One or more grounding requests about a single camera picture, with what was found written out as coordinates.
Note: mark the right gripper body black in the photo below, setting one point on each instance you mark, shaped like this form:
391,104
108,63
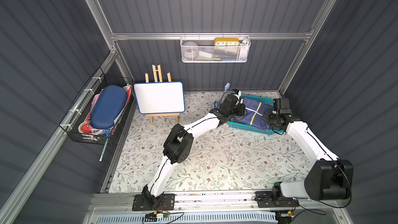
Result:
270,120

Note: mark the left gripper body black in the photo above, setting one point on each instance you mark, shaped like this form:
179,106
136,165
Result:
239,109

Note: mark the teal plastic basket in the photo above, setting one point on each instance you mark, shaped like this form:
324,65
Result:
234,124

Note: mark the navy blue pillowcase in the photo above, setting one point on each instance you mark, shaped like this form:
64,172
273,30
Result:
253,113

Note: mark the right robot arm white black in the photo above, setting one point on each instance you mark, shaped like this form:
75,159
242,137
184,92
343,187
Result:
330,177

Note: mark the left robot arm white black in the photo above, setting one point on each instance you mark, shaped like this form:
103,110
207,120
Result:
178,144

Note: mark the blue pen holder cup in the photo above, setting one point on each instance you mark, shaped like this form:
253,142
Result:
216,104

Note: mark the floral table cloth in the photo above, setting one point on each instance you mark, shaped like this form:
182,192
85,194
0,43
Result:
221,159

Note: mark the yellow clock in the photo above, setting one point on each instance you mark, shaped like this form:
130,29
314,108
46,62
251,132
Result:
226,41

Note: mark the tape roll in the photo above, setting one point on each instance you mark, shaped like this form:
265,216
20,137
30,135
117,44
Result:
190,50

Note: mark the wooden easel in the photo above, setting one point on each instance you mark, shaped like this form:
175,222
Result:
157,75

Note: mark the blue oval case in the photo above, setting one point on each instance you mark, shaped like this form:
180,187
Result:
109,105

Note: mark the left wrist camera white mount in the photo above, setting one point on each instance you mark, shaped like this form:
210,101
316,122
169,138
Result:
237,95

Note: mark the white wire wall basket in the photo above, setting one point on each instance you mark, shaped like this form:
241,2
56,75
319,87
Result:
208,53

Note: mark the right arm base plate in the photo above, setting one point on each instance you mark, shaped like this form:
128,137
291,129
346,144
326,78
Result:
265,199

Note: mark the small whiteboard blue frame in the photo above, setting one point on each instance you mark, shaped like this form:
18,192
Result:
160,98

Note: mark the aluminium mounting rail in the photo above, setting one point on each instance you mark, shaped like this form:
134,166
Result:
195,201

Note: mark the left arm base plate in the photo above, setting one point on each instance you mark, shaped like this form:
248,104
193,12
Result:
163,202

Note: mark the black wire side basket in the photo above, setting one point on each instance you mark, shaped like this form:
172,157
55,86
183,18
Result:
77,122

